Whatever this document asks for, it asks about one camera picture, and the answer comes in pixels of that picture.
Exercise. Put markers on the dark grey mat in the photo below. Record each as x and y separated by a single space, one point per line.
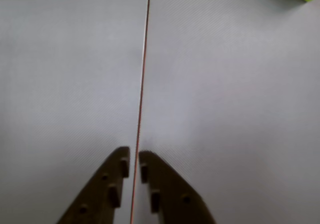
62 71
225 84

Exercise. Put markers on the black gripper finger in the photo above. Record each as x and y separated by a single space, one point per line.
95 199
175 204

